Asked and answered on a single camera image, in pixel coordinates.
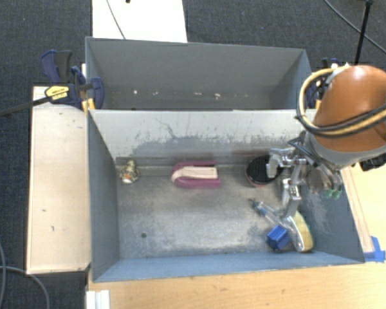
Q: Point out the clear and blue tool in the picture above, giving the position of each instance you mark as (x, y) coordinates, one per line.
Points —
(270, 213)

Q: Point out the blue block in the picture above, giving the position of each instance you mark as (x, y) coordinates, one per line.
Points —
(277, 237)

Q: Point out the grey metal bin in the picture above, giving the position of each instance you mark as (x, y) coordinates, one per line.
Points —
(193, 211)

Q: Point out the black cylinder on white bracket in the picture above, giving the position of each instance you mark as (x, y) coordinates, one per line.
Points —
(374, 164)

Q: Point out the small brown and white toy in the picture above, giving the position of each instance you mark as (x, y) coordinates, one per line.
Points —
(129, 172)

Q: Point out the black round disc, red rim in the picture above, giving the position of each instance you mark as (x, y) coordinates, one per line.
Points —
(258, 172)

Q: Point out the pale wood board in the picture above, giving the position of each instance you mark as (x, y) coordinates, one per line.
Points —
(59, 188)

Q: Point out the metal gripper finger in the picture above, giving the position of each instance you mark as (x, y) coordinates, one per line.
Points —
(291, 195)
(272, 167)

